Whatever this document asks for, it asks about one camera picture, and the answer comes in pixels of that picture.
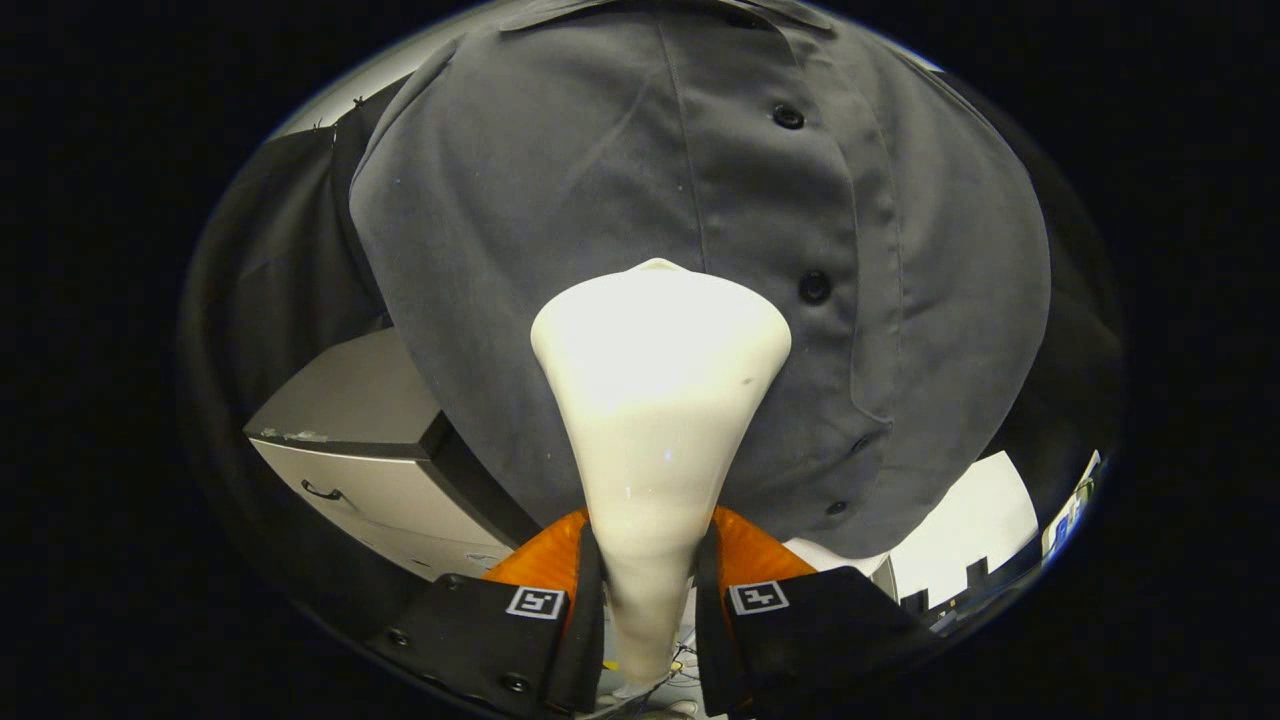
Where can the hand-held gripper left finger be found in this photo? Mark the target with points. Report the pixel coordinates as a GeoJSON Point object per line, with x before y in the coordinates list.
{"type": "Point", "coordinates": [588, 620]}

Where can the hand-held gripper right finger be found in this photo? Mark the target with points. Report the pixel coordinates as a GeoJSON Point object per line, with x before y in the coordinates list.
{"type": "Point", "coordinates": [712, 620]}

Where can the white garment steamer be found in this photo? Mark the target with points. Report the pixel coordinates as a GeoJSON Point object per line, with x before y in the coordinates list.
{"type": "Point", "coordinates": [655, 400]}

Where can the grey button shirt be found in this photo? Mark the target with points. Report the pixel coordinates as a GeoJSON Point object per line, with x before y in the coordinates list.
{"type": "Point", "coordinates": [560, 180]}

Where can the grey cabinet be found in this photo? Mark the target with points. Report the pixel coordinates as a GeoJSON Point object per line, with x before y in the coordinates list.
{"type": "Point", "coordinates": [350, 400]}

